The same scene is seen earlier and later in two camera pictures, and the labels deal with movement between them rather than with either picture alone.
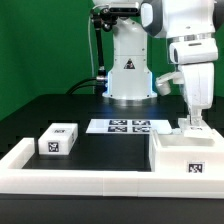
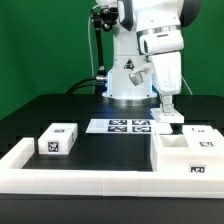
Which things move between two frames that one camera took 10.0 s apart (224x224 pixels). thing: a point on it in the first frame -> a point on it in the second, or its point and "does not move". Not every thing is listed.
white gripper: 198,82 -> 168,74
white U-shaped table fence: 16,179 does not move
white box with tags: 58,139 does not move
